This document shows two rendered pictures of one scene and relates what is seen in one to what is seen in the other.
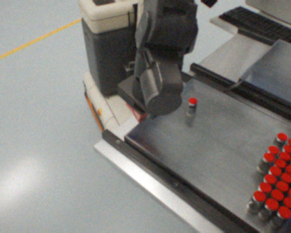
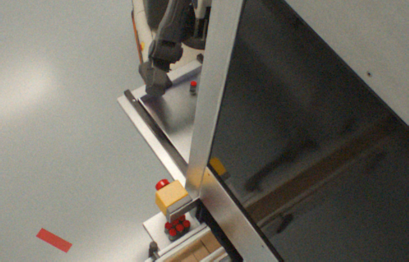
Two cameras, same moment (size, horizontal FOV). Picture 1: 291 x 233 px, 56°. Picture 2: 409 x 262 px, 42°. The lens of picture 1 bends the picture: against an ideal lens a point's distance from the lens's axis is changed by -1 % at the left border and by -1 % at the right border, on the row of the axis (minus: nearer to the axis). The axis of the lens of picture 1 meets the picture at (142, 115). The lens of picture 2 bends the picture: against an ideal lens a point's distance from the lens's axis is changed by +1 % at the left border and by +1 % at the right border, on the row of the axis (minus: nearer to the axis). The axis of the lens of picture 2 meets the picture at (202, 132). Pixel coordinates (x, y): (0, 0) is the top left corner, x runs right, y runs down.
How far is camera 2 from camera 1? 1.07 m
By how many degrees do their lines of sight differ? 13
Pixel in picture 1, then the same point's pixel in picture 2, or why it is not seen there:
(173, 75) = (161, 78)
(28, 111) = (58, 16)
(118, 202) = (140, 147)
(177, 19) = (169, 50)
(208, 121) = not seen: hidden behind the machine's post
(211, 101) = not seen: hidden behind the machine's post
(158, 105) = (151, 91)
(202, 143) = (190, 115)
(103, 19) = not seen: outside the picture
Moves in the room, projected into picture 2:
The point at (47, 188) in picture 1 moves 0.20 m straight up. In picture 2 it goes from (69, 115) to (63, 93)
